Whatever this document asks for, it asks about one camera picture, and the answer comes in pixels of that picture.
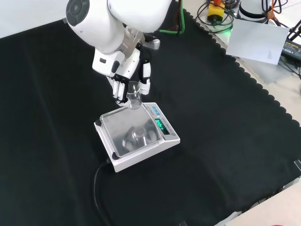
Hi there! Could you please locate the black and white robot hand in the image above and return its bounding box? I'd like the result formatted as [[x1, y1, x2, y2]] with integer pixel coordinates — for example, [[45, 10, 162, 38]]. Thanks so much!
[[92, 48, 151, 106]]

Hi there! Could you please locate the small clear glass beaker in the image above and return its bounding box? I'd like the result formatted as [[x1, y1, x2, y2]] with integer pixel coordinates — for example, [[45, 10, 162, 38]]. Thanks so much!
[[127, 81, 143, 111]]

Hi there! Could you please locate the white electronic balance steel pan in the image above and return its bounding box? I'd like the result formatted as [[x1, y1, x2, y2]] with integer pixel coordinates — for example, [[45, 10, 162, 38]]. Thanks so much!
[[94, 102, 181, 173]]

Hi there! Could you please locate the yellow stop button box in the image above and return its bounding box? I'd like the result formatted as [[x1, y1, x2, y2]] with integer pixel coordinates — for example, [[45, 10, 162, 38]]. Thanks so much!
[[207, 0, 225, 21]]

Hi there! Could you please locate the black bench cloth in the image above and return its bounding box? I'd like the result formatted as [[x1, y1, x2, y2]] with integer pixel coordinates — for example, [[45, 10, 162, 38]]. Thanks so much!
[[0, 0, 301, 226]]

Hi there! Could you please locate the pale grey board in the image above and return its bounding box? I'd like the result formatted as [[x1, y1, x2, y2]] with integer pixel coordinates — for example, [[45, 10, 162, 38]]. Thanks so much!
[[225, 18, 290, 65]]

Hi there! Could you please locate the black power adapter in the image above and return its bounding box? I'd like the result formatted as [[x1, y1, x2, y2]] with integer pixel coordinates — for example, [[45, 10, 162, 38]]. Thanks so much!
[[281, 39, 301, 60]]

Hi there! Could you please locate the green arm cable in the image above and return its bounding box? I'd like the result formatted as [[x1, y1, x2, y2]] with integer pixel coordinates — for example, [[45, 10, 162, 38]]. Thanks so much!
[[159, 0, 186, 35]]

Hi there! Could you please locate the black balance power cable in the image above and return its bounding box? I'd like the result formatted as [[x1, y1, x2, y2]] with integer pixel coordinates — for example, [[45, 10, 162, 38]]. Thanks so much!
[[93, 159, 111, 226]]

